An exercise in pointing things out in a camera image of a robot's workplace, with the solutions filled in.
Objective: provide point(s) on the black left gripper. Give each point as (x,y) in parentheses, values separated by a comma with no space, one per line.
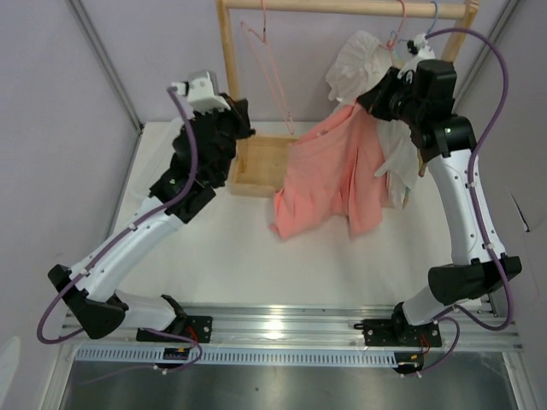
(238,114)

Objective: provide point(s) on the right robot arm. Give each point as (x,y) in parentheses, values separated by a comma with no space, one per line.
(422,98)

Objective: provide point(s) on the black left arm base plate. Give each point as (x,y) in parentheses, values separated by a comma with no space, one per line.
(196,328)

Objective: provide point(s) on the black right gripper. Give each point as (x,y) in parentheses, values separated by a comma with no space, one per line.
(375,100)

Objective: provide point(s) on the aluminium rail frame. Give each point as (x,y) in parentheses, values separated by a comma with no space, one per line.
(306,327)

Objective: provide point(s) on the white plastic basket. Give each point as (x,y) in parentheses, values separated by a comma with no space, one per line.
(154,153)

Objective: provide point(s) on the wooden clothes rack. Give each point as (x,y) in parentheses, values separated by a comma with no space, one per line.
(305,38)

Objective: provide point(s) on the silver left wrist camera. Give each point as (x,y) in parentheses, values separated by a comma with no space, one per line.
(199,94)

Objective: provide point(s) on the white slotted cable duct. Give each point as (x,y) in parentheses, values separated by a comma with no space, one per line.
(240,356)

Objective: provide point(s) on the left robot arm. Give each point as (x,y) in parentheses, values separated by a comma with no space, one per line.
(203,152)

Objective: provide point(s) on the white ruffled garment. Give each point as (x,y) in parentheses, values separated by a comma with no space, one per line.
(361,64)

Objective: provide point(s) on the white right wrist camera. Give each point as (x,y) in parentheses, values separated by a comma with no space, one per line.
(420,50)

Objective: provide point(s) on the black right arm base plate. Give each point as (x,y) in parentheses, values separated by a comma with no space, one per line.
(386,333)

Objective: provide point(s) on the pink skirt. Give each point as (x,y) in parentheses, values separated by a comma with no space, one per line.
(330,172)

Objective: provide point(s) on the pink wire hanger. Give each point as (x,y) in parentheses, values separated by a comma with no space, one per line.
(259,45)

